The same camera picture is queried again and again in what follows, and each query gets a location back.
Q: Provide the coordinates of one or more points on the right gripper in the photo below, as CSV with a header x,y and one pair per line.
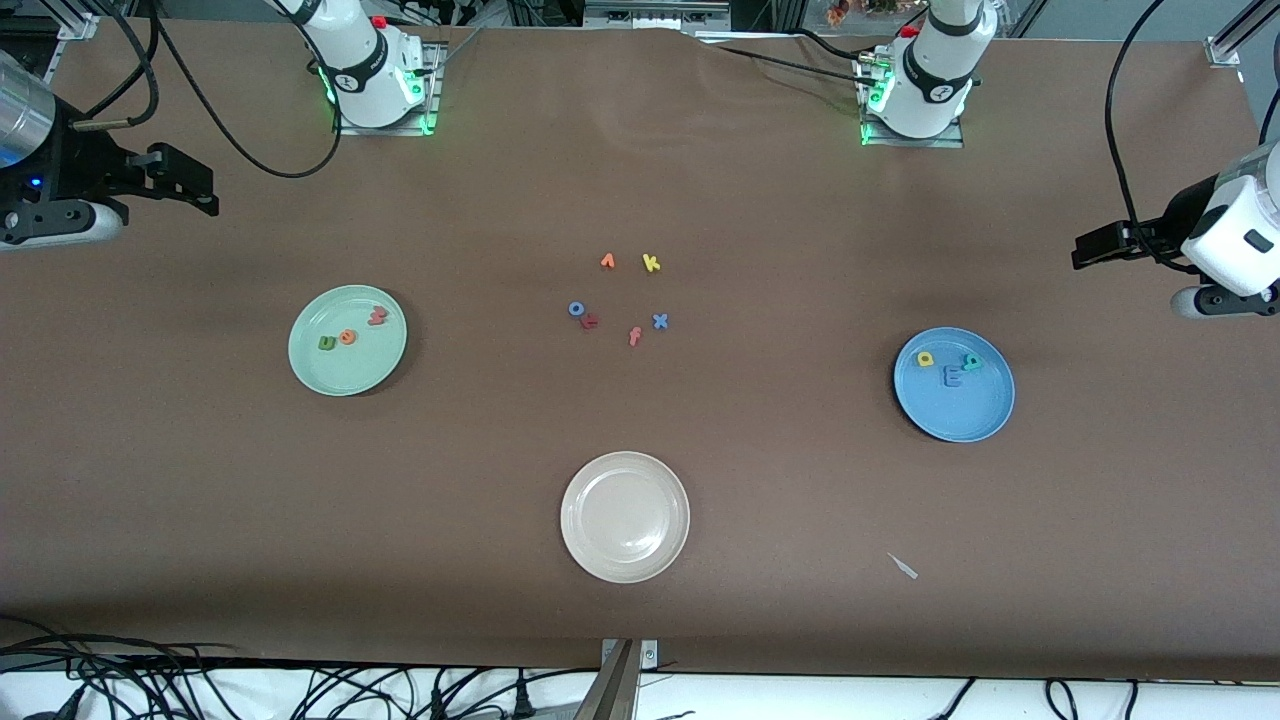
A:
x,y
82,165

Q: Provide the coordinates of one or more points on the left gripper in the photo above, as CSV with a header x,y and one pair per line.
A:
x,y
1172,224

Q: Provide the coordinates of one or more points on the light green plate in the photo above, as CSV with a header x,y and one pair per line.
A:
x,y
345,370

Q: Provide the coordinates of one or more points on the beige plate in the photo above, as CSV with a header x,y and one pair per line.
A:
x,y
625,517

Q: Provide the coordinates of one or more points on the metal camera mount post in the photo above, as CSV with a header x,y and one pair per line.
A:
x,y
615,690

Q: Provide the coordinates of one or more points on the grey metal box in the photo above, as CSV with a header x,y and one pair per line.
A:
x,y
655,15

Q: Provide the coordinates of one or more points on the blue plate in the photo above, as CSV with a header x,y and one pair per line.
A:
x,y
965,410

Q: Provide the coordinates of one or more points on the pink-red letter w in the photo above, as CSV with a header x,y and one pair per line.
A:
x,y
377,316

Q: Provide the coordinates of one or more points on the brown table cover sheet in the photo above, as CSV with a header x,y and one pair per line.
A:
x,y
200,500

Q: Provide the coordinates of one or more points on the orange dried plant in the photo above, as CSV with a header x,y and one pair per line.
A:
x,y
840,12

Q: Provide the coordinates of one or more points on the small grey tape scrap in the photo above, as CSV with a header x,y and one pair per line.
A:
x,y
905,568

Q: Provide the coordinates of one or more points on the blue letter E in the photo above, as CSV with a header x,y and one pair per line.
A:
x,y
953,377

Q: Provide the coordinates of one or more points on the aluminium frame rail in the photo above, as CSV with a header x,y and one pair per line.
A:
x,y
1228,45
72,15

